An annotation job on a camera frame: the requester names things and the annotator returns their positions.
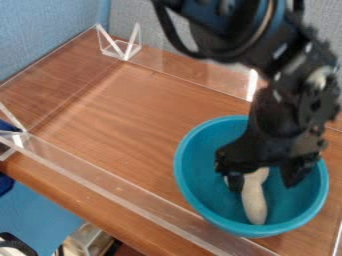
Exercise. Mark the clear acrylic barrier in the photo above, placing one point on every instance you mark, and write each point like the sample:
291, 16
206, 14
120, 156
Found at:
190, 90
150, 223

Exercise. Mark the metal table frame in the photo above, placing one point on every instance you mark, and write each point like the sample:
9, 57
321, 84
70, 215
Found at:
87, 241

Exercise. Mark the clear acrylic corner bracket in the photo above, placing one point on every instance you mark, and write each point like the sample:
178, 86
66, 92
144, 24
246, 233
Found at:
116, 48

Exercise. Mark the clear acrylic back barrier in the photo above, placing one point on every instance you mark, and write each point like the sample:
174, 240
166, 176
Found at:
190, 90

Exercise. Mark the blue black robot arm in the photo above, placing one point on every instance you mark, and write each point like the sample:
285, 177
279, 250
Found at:
261, 34

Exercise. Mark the blue plastic bowl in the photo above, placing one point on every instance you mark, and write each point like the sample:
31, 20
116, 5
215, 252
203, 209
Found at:
291, 206

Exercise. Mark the black white device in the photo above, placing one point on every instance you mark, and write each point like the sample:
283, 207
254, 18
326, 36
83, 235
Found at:
9, 241

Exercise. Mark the plush mushroom brown cap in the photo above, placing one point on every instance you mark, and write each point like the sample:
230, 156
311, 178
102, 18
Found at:
253, 196

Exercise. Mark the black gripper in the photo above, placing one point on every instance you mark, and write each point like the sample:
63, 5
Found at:
255, 150

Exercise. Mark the clear acrylic front barrier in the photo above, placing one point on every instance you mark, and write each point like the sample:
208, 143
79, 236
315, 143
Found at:
150, 223

